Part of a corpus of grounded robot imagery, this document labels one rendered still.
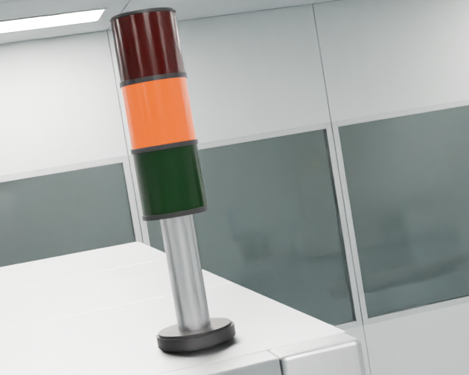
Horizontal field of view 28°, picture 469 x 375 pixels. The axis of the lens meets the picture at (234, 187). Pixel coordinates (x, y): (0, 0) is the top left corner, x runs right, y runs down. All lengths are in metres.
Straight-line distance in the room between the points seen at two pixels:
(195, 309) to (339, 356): 0.12
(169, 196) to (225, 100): 4.70
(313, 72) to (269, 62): 0.28
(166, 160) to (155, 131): 0.02
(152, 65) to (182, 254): 0.14
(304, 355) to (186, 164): 0.16
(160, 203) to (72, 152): 4.53
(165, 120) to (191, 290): 0.13
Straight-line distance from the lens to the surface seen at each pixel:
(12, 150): 5.19
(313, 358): 0.64
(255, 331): 0.72
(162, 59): 0.68
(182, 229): 0.69
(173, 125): 0.68
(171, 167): 0.68
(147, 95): 0.68
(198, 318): 0.70
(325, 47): 5.58
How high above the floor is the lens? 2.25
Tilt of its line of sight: 3 degrees down
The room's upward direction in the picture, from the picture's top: 9 degrees counter-clockwise
